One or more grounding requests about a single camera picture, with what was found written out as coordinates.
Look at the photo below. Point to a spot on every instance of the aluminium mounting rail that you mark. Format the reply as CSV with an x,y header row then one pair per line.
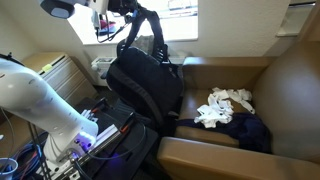
x,y
103,138

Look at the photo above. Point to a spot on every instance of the black robot table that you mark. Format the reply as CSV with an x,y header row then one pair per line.
x,y
133,150

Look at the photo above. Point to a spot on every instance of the window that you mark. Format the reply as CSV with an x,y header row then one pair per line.
x,y
176,23

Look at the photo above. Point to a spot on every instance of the white crumpled cloth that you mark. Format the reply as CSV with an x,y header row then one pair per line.
x,y
213,113

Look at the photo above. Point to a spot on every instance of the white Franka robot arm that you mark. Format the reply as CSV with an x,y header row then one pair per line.
x,y
33,100

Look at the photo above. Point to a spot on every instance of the white cup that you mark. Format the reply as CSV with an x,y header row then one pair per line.
x,y
7,168

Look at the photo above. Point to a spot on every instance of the red object on windowsill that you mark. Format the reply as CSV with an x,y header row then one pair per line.
x,y
106,26

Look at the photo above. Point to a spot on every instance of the tan leather armchair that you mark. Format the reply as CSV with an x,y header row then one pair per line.
x,y
286,106

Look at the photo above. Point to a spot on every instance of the black orange clamp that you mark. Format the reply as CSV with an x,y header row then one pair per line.
x,y
128,121
99,106

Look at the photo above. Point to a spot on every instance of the beige drawer cabinet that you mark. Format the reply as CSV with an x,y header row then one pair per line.
x,y
63,80

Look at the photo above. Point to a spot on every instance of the black backpack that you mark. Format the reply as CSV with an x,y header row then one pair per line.
x,y
146,80

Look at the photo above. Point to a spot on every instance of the grey cloth on chair back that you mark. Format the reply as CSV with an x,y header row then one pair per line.
x,y
145,43

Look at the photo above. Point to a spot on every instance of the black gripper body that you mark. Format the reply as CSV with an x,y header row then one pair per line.
x,y
121,6

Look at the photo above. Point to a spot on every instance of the navy blue garment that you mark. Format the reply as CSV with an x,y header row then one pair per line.
x,y
246,130

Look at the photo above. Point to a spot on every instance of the yellow sticky note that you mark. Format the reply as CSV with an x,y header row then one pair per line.
x,y
47,67

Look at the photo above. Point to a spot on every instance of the black mesh office chair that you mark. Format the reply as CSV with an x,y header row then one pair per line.
x,y
123,106

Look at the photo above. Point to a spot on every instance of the white cloth strips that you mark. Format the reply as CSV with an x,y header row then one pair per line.
x,y
238,96

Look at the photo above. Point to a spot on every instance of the white wall radiator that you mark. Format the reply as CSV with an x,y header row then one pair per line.
x,y
100,65

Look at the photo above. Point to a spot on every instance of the black tripod stand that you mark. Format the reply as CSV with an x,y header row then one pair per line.
x,y
40,150

